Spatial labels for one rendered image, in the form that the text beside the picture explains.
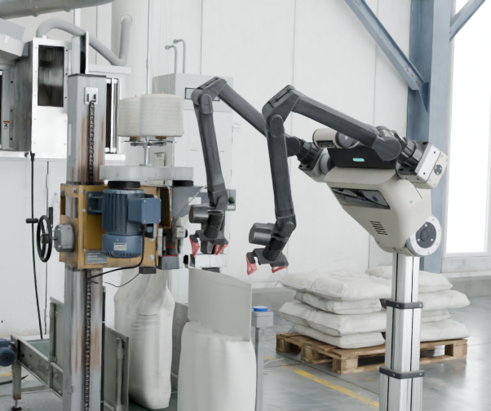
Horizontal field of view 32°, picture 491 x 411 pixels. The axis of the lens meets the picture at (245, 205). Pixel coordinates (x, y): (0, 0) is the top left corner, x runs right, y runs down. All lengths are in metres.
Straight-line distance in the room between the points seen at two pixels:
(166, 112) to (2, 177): 2.94
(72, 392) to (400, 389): 1.24
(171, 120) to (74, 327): 0.88
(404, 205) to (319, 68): 5.73
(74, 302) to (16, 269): 2.72
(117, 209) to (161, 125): 0.35
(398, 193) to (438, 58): 6.19
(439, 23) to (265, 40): 1.88
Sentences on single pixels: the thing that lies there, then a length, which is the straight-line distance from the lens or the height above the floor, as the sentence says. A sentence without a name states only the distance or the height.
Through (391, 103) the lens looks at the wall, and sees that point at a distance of 9.13.
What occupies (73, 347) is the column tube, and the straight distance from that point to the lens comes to 3.38.
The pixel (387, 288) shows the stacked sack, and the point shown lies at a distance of 6.15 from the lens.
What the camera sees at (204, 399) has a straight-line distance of 3.18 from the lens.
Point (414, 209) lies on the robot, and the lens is 2.99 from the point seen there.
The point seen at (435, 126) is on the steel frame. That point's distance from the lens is 9.01.
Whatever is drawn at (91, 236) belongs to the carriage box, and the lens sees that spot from 3.28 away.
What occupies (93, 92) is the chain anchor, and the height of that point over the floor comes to 1.69.
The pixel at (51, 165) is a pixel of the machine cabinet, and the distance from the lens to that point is 6.05.
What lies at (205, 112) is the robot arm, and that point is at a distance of 3.05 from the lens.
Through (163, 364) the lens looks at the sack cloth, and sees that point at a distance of 3.78.
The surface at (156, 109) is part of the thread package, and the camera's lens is 3.16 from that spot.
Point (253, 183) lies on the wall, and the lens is 8.18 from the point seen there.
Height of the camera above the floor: 1.45
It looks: 3 degrees down
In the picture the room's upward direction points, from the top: 2 degrees clockwise
